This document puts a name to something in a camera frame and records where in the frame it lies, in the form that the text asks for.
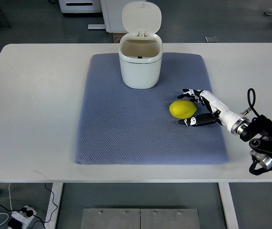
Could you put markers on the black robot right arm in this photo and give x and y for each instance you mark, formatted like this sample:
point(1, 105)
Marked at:
point(258, 133)

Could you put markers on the grey metal floor plate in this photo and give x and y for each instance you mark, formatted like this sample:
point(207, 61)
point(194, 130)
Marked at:
point(140, 218)

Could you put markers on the white appliance with slot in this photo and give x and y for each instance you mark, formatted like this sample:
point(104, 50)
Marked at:
point(80, 6)

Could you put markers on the cardboard box behind table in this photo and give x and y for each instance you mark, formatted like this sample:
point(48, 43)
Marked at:
point(117, 38)

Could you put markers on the white left table leg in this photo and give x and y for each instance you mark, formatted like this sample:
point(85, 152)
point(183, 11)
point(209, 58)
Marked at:
point(53, 206)

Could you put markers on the yellow lemon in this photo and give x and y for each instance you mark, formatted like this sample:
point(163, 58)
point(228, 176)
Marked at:
point(182, 109)

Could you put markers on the white power strip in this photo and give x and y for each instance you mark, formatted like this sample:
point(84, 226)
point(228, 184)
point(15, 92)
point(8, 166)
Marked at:
point(22, 219)

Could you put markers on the white table leg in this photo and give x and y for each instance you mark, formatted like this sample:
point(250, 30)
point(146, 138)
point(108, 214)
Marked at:
point(228, 206)
point(53, 206)

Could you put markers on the blue textured mat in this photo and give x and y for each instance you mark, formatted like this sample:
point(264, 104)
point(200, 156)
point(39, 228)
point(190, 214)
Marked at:
point(121, 125)

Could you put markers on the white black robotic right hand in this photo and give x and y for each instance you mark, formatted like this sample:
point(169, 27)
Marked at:
point(218, 112)

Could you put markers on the grey floor socket cover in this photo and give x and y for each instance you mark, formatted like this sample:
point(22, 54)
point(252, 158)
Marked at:
point(211, 39)

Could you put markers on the white trash bin open lid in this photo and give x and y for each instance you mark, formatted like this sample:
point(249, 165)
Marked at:
point(141, 49)

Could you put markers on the white right table leg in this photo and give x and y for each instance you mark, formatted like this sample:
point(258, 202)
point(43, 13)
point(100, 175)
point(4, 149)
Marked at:
point(228, 206)

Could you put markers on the white cabinet in background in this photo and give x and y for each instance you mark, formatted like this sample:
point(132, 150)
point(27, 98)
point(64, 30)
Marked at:
point(112, 15)

